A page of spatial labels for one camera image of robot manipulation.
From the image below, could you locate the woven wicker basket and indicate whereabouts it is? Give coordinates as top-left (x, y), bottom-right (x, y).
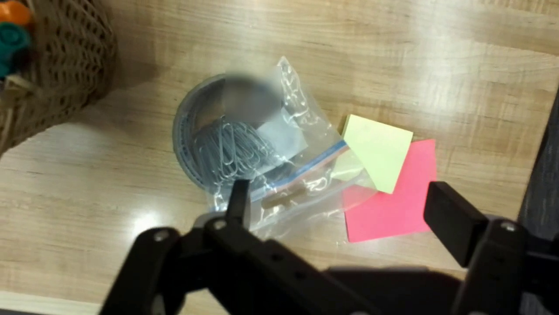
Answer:
top-left (0, 0), bottom-right (117, 154)

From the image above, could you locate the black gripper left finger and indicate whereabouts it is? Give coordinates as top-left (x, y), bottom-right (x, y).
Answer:
top-left (225, 180), bottom-right (250, 226)

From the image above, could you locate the yellow sticky note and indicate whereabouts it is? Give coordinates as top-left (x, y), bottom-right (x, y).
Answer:
top-left (334, 114), bottom-right (412, 194)

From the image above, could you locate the clear zip lock bag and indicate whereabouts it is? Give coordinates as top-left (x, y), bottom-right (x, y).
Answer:
top-left (171, 58), bottom-right (376, 238)

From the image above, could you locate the pink sticky note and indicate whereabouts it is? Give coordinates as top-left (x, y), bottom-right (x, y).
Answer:
top-left (342, 140), bottom-right (437, 242)

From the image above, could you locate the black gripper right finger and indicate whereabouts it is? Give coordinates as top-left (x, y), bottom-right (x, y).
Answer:
top-left (423, 182), bottom-right (489, 266)

